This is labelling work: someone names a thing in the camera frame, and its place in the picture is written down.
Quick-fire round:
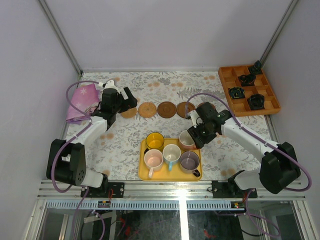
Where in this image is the cream mug pink outside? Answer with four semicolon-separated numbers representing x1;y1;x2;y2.
179;130;198;151

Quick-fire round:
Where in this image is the brown wooden coaster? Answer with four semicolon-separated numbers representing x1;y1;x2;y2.
176;101;196;119
157;101;177;119
196;102;216;112

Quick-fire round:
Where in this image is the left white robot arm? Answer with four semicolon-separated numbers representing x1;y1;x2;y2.
46;83;138;198

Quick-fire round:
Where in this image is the black part lower compartment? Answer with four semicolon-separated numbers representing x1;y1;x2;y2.
247;94;265;111

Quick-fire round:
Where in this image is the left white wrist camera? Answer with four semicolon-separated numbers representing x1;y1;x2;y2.
98;79;119;91

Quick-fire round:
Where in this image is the woven rattan coaster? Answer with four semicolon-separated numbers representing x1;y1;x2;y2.
138;102;157;118
120;107;137;119

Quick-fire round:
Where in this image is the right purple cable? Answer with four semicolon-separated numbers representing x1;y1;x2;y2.
184;92;313;237

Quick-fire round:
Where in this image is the purple mug black handle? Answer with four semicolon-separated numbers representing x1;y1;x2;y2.
179;151;201;178

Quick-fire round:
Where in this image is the amber glass cup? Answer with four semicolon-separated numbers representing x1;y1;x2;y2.
146;132;165;151

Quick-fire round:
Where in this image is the purple cable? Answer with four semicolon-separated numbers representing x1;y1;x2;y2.
184;92;313;237
51;80;118;240

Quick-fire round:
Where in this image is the pink folded cloth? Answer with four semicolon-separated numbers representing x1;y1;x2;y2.
66;83;100;124

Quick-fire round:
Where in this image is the orange compartment tray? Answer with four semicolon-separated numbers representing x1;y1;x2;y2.
218;65;281;117

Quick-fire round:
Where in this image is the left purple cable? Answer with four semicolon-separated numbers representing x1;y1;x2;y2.
51;80;118;240

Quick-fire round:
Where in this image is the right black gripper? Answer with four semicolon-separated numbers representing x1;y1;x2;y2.
187;120;217;150

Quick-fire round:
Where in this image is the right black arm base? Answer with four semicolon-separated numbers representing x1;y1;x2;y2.
211;180;250;199

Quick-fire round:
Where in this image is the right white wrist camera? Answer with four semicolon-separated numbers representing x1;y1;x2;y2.
186;110;199;128

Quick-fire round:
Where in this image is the black part with yellow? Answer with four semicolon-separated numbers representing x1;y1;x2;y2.
228;87;245;100

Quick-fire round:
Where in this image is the white mug blue handle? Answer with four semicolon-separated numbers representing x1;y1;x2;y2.
162;144;182;171

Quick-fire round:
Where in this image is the pink mug white handle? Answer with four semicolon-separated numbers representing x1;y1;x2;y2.
144;149;164;179

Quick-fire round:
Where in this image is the floral tablecloth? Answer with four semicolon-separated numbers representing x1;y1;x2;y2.
53;71;287;181

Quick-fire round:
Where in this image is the black part top compartment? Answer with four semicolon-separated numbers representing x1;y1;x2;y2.
248;60;263;75

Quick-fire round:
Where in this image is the black part compartment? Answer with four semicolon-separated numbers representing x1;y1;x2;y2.
248;60;263;75
238;73;256;87
247;94;265;111

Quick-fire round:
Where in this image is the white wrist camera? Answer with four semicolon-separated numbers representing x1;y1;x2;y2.
98;79;119;91
186;110;199;128

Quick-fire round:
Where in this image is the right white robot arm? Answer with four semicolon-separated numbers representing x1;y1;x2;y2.
186;102;301;198

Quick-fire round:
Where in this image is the yellow plastic tray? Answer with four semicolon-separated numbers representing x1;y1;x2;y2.
138;138;203;182

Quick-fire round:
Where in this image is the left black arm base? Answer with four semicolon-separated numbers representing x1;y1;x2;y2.
86;182;125;199

